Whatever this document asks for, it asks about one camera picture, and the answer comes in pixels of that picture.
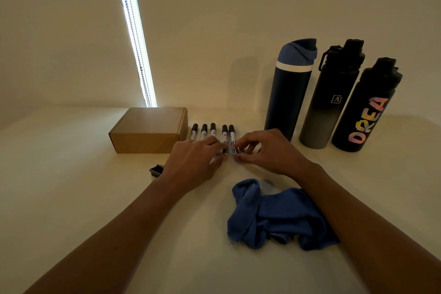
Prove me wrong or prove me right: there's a person's right hand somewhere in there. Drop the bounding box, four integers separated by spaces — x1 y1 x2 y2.
233 128 324 181

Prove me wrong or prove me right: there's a person's left hand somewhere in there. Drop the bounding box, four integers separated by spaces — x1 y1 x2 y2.
160 136 229 194

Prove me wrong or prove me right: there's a navy bottle with blue lid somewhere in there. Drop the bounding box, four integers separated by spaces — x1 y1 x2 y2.
264 38 318 142

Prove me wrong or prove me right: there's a brown paper box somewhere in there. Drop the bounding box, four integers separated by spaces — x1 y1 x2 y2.
108 107 189 154

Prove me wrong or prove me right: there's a blue cloth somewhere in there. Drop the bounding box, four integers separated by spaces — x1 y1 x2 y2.
227 178 341 252

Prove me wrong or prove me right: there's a black grey gradient bottle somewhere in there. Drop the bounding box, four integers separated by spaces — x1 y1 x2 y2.
299 39 366 150

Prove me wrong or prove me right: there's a black bottle with loop handle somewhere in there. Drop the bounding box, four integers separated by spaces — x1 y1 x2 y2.
331 57 403 153

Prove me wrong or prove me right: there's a person's left forearm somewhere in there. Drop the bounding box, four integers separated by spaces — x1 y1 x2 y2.
24 176 183 294

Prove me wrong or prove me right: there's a person's right forearm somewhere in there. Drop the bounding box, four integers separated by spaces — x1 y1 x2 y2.
298 164 441 294

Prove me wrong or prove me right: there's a beaded blind chain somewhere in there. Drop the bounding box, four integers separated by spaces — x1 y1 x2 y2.
114 0 155 107

